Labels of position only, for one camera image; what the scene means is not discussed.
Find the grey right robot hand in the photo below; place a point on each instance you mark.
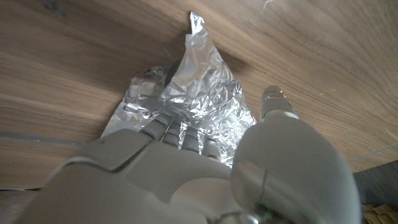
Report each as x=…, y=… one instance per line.
x=186, y=180

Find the aluminum foil sheet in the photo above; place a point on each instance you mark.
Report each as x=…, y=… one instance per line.
x=199, y=90

